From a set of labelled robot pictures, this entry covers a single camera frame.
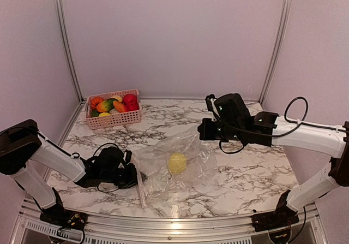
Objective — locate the yellow fake lemon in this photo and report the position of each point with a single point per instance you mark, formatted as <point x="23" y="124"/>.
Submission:
<point x="177" y="163"/>

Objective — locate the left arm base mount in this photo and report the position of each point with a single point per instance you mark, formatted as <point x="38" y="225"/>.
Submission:
<point x="64" y="218"/>

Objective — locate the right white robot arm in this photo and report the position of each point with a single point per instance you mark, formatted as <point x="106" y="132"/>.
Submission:
<point x="330" y="140"/>

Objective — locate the yellow fake pear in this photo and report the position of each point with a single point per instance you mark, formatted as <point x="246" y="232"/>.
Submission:
<point x="104" y="114"/>

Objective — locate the orange red fake mango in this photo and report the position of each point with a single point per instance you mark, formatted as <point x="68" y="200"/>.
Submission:
<point x="120" y="107"/>

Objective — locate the clear zip top bag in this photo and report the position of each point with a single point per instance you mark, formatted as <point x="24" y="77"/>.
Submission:
<point x="155" y="182"/>

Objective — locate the right aluminium corner post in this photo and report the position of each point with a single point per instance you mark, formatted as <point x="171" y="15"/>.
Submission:
<point x="280" y="34"/>

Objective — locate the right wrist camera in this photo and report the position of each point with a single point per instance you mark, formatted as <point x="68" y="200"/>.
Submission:
<point x="209" y="103"/>

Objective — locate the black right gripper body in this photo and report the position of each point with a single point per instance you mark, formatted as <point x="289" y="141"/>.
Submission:
<point x="227" y="132"/>

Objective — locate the green red fake mango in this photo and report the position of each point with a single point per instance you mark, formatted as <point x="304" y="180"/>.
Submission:
<point x="105" y="105"/>

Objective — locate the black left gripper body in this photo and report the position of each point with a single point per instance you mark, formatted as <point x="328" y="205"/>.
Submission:
<point x="125" y="180"/>

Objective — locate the white fake cabbage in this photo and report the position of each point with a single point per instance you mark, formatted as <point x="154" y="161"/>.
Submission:
<point x="113" y="111"/>

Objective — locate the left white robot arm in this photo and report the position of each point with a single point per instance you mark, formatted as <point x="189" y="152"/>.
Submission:
<point x="23" y="143"/>

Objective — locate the left aluminium corner post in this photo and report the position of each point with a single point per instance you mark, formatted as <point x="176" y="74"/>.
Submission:
<point x="67" y="49"/>

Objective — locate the pink perforated plastic basket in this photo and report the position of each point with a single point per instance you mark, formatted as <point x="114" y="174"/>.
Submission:
<point x="116" y="119"/>

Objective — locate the aluminium front frame rail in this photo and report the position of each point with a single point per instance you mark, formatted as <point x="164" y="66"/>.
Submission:
<point x="101" y="228"/>

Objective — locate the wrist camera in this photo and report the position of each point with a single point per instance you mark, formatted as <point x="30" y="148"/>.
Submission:
<point x="209" y="103"/>
<point x="127" y="156"/>

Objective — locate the green fake vegetable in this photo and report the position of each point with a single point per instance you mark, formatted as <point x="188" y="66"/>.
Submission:
<point x="94" y="113"/>

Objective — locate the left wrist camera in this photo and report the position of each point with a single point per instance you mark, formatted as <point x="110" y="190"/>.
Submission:
<point x="127" y="156"/>

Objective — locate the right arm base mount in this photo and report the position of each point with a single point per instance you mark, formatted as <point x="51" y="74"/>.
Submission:
<point x="282" y="216"/>

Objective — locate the peach coloured fake fruit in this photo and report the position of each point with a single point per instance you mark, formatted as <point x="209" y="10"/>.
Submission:
<point x="118" y="98"/>

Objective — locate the orange fake fruit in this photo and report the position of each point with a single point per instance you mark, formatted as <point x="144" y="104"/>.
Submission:
<point x="95" y="101"/>

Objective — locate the aluminium corner post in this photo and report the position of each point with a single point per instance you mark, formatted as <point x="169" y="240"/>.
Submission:
<point x="280" y="34"/>
<point x="67" y="49"/>

